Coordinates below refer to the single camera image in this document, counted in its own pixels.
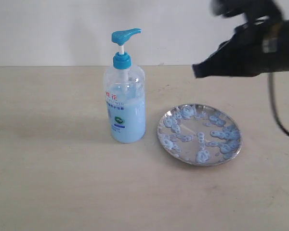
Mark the blue pump soap bottle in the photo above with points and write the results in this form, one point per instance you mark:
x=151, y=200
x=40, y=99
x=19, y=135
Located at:
x=124, y=86

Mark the round metal plate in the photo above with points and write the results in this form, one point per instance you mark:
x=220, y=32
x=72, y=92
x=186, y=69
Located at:
x=200, y=134

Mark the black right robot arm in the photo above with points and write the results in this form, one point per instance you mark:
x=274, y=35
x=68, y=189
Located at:
x=283, y=45

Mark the blue-grey mold colony cluster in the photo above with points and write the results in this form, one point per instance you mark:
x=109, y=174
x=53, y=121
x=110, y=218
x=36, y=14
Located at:
x=221, y=137

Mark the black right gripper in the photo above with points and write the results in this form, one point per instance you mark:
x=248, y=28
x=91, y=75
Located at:
x=252, y=50

